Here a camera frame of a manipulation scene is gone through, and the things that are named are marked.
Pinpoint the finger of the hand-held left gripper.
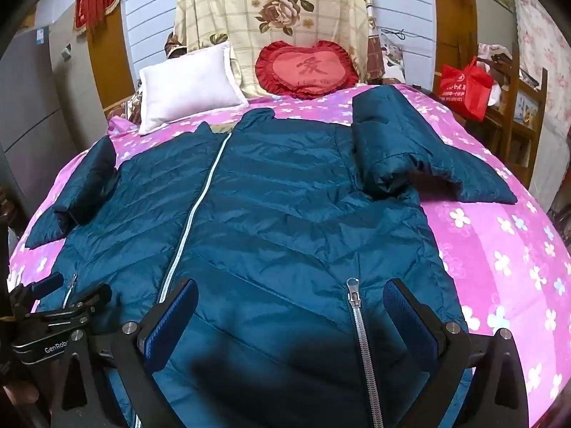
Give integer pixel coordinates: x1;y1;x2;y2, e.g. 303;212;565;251
9;272;66;315
42;283;113;324

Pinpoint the pink floral bedsheet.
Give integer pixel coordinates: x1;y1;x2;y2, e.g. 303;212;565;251
6;81;571;428

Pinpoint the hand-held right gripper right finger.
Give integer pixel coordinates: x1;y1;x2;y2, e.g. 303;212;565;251
383;279;530;428

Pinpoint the wooden rack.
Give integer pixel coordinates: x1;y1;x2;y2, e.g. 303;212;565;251
477;42;549;190

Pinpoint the pink floral curtain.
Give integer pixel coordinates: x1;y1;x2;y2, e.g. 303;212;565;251
512;0;571;148

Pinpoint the white pillow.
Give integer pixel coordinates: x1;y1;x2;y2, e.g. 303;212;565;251
136;41;251;136

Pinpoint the red heart-shaped cushion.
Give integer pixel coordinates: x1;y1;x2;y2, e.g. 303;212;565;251
255;40;360;100

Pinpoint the teal quilted down jacket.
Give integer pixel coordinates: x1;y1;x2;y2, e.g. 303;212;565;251
24;85;519;428

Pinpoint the grey refrigerator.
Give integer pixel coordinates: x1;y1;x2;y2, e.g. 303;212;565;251
0;0;113;217

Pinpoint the red shopping bag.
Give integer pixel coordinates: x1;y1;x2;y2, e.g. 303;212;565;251
439;56;495;122

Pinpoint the cream rose-print quilt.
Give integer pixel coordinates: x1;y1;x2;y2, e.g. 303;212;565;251
172;0;381;99

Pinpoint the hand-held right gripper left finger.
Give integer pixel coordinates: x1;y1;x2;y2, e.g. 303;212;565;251
62;279;199;428

